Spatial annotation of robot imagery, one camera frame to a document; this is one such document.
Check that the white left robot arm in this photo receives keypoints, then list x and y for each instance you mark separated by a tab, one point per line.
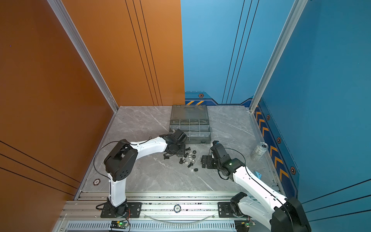
120	162

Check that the grey plastic organizer box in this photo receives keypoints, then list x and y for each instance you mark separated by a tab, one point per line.
193	120

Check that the right aluminium corner post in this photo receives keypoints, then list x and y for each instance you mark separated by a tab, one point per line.
285	35

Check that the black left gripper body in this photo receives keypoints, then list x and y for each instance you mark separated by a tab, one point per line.
180	149

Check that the aluminium corner post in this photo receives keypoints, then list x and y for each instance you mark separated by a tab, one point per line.
285	35
72	32

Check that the left aluminium corner post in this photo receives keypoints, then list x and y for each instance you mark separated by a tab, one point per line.
72	32

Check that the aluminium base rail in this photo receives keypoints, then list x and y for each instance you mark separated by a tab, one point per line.
159	211

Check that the green circuit board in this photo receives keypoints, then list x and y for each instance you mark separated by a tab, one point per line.
119	225

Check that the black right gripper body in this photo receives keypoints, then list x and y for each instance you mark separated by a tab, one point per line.
211	163

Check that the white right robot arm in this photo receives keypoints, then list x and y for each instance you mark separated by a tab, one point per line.
270	208

